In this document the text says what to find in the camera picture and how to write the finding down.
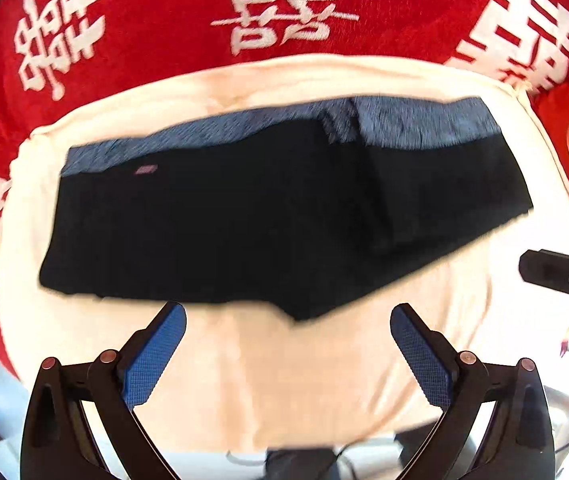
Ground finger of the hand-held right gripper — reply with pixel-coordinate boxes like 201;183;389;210
518;248;569;307

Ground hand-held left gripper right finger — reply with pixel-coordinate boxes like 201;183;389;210
389;302;557;480

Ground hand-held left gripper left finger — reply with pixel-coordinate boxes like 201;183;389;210
21;301;188;480

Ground black pants with blue stripe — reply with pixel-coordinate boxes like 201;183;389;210
38;95;536;323

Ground cream blanket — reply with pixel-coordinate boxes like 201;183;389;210
0;54;569;455

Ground red printed blanket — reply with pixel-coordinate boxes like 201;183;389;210
0;0;569;378

